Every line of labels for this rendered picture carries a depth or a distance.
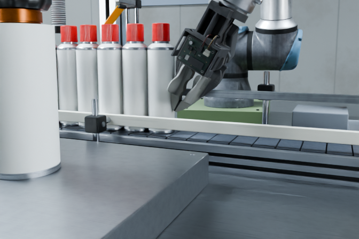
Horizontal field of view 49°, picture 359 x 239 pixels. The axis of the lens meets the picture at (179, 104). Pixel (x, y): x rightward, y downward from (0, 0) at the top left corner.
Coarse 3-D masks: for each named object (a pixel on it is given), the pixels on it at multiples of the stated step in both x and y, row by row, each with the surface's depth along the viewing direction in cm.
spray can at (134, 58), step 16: (128, 32) 73; (128, 48) 72; (144, 48) 73; (128, 64) 73; (144, 64) 73; (128, 80) 73; (144, 80) 74; (128, 96) 74; (144, 96) 74; (128, 112) 74; (144, 112) 74; (128, 128) 75; (144, 128) 75
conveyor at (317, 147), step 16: (64, 128) 78; (80, 128) 78; (224, 144) 66; (240, 144) 65; (256, 144) 65; (272, 144) 65; (288, 144) 65; (304, 144) 65; (320, 144) 65; (336, 144) 65
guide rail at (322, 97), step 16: (208, 96) 74; (224, 96) 72; (240, 96) 71; (256, 96) 70; (272, 96) 69; (288, 96) 68; (304, 96) 67; (320, 96) 66; (336, 96) 65; (352, 96) 64
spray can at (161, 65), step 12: (156, 24) 71; (168, 24) 72; (156, 36) 71; (168, 36) 72; (156, 48) 71; (168, 48) 71; (156, 60) 71; (168, 60) 71; (156, 72) 71; (168, 72) 72; (156, 84) 72; (168, 84) 72; (156, 96) 72; (168, 96) 72; (156, 108) 72; (168, 108) 72; (156, 132) 73; (168, 132) 73
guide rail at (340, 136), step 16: (64, 112) 77; (80, 112) 76; (160, 128) 70; (176, 128) 69; (192, 128) 68; (208, 128) 67; (224, 128) 65; (240, 128) 64; (256, 128) 63; (272, 128) 62; (288, 128) 62; (304, 128) 61; (352, 144) 58
